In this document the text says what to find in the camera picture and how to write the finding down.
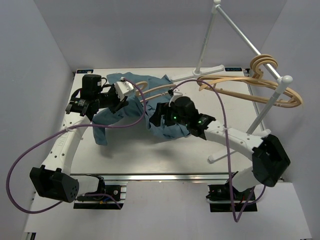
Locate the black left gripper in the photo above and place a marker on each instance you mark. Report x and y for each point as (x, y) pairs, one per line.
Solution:
(119, 103)

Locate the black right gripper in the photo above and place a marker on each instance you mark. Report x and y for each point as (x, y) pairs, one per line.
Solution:
(161, 109)

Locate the blue t shirt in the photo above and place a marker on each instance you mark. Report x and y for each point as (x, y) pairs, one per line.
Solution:
(135, 108)

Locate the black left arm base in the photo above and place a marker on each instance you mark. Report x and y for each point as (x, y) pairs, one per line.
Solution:
(110, 195)

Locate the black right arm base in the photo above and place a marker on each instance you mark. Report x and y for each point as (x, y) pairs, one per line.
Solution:
(219, 199)

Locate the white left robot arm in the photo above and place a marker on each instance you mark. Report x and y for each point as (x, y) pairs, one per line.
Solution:
(52, 179)

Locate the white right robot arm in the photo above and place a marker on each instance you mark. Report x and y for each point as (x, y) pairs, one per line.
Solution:
(269, 159)

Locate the white clothes rack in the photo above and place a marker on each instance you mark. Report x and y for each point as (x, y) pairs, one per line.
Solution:
(262, 73)

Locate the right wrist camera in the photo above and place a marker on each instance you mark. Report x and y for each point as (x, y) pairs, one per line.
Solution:
(199, 124)

